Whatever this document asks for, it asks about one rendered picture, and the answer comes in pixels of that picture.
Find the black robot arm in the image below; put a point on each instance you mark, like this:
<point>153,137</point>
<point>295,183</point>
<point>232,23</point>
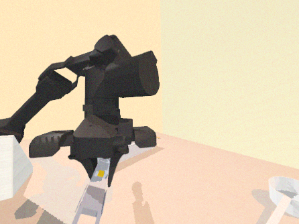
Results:
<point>111,72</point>

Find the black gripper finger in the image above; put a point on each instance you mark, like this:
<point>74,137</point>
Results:
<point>89,164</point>
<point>113,164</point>

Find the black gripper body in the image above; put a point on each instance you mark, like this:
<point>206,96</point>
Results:
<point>47,144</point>

